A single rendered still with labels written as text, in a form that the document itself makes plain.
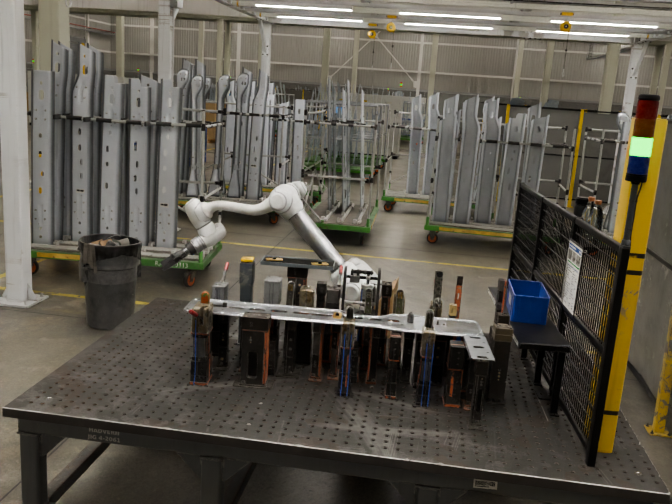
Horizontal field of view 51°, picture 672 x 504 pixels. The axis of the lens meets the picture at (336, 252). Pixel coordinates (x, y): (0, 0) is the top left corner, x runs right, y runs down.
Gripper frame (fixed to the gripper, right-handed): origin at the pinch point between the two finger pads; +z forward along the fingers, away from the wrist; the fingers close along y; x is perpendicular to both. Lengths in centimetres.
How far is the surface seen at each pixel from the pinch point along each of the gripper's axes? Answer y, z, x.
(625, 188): 185, -137, 104
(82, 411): 102, 68, 53
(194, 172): -626, -172, -219
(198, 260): -295, -58, -44
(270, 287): 73, -29, 51
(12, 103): -177, 11, -218
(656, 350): -21, -241, 225
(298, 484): 23, 8, 141
